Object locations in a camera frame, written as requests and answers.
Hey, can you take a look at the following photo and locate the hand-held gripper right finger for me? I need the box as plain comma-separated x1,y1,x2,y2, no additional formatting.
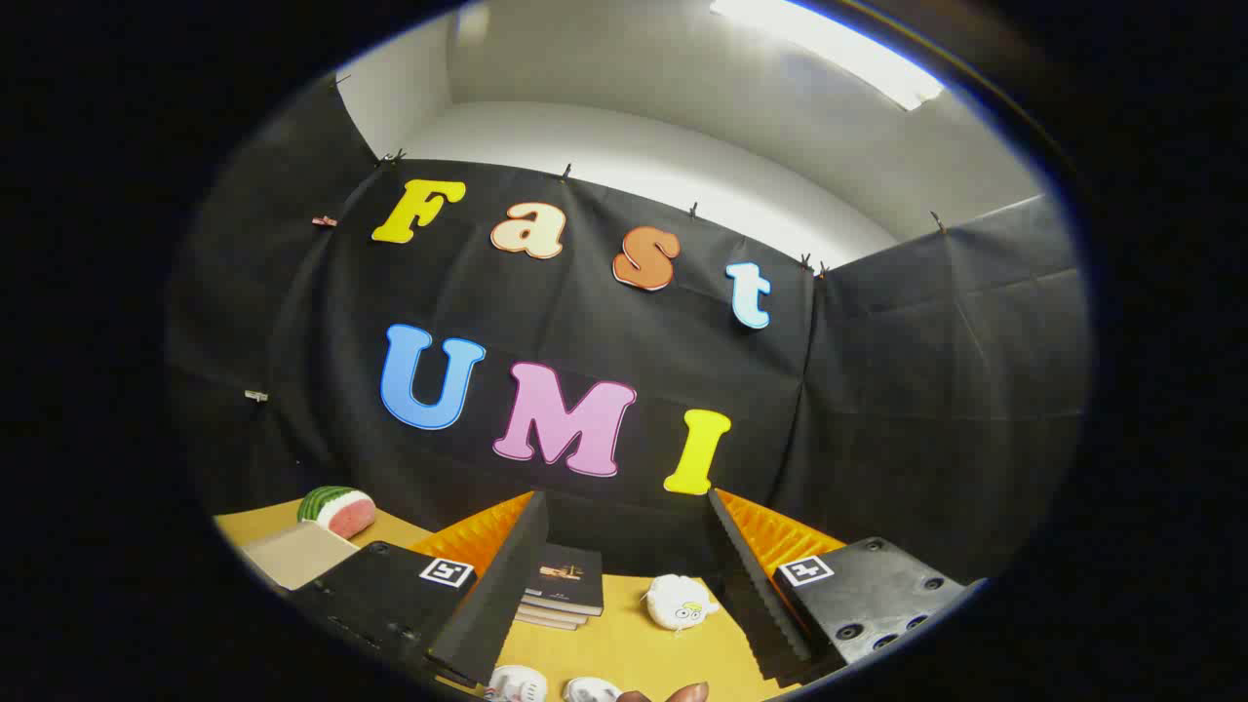
707,487,988,688

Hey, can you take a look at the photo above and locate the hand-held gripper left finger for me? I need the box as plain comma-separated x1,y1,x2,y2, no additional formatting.
288,490,550,688

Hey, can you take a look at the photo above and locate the beige fabric storage box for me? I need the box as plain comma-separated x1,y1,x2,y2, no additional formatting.
244,522,362,591

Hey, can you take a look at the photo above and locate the black hardcover book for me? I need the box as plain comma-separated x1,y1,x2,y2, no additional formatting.
524,543,605,617

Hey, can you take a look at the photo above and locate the white plush toy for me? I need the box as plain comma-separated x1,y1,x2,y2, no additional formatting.
643,573,721,633

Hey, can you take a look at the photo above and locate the watermelon slice toy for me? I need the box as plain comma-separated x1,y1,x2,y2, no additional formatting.
297,486,377,539

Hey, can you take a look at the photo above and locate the black backdrop cloth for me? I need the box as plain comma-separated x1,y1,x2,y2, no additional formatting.
166,73,1091,586

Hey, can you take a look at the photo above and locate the row of black cloth clips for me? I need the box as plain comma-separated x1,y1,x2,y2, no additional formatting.
330,73,949,279

